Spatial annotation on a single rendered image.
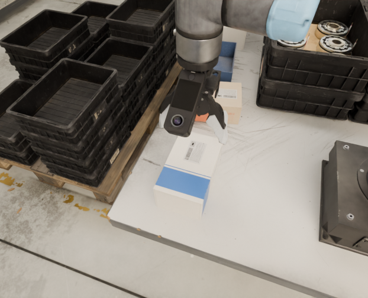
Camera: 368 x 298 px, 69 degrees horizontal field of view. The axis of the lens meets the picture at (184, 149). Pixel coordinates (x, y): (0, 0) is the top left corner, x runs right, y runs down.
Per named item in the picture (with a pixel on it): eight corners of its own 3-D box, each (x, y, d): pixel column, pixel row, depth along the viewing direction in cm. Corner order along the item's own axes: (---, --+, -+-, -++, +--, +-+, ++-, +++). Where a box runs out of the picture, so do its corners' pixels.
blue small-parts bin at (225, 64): (198, 54, 113) (199, 38, 108) (234, 58, 111) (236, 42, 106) (189, 83, 101) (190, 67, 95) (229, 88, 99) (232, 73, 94)
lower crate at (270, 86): (346, 124, 88) (366, 96, 78) (254, 109, 92) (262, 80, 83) (334, 56, 112) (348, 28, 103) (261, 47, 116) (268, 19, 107)
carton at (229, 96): (238, 100, 95) (241, 83, 89) (238, 124, 88) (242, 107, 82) (193, 96, 96) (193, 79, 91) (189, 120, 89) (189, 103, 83)
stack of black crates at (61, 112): (98, 190, 136) (68, 130, 101) (48, 174, 142) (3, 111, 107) (133, 134, 159) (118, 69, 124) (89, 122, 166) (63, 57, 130)
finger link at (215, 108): (232, 123, 54) (210, 88, 49) (231, 128, 53) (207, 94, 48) (212, 128, 57) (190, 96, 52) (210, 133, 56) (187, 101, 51)
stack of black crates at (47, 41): (74, 117, 168) (45, 52, 132) (34, 107, 174) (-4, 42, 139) (106, 80, 191) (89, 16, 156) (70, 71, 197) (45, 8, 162)
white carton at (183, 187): (200, 220, 67) (202, 204, 60) (155, 206, 70) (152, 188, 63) (220, 159, 79) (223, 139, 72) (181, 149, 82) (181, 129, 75)
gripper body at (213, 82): (219, 94, 57) (226, 41, 48) (208, 122, 52) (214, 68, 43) (185, 87, 59) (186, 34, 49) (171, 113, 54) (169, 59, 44)
